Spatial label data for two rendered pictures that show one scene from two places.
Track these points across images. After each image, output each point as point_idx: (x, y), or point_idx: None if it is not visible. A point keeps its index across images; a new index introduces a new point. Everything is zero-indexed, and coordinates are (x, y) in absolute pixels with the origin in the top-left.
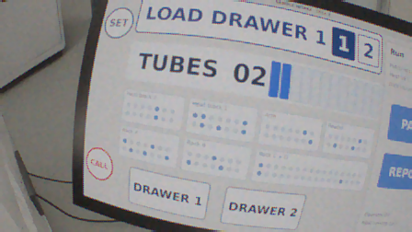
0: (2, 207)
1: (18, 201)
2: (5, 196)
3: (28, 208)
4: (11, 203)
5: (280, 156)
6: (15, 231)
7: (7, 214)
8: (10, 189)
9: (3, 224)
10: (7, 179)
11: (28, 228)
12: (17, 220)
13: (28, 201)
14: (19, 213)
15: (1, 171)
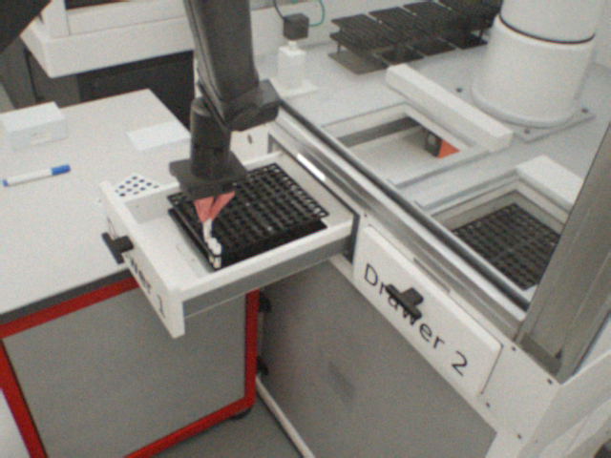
0: (546, 402)
1: (579, 426)
2: (567, 402)
3: (579, 446)
4: (565, 415)
5: None
6: (523, 429)
7: (541, 412)
8: (588, 407)
9: (523, 407)
10: (600, 399)
11: (541, 450)
12: (542, 429)
13: (594, 445)
14: (559, 431)
15: (603, 385)
